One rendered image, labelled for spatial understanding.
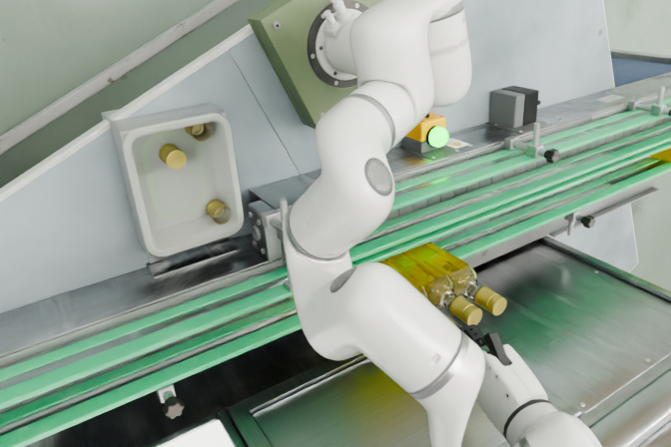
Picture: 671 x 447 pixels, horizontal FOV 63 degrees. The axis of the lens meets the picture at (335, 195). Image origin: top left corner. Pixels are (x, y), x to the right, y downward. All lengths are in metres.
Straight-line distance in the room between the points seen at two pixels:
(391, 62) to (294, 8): 0.36
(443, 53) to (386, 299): 0.37
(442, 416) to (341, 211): 0.22
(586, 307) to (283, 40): 0.84
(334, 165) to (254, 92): 0.51
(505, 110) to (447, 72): 0.62
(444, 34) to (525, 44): 0.73
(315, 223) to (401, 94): 0.20
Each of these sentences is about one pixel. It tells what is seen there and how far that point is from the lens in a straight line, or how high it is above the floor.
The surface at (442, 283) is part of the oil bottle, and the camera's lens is 0.98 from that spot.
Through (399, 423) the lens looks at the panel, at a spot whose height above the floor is 1.17.
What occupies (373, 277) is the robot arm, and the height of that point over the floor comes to 1.32.
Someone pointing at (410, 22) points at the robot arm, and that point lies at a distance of 0.67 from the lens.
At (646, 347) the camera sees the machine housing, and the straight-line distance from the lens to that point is 1.23.
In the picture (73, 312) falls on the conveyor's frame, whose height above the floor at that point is 0.83.
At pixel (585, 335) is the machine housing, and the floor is 1.18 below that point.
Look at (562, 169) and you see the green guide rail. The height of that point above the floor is 0.92.
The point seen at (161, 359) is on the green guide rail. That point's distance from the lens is 0.98.
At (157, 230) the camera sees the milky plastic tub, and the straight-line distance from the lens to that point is 1.02.
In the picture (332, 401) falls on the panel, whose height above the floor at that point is 1.07.
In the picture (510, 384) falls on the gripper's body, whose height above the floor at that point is 1.33.
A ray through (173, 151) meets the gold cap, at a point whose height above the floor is 0.81.
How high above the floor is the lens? 1.68
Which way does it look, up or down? 52 degrees down
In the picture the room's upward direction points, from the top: 121 degrees clockwise
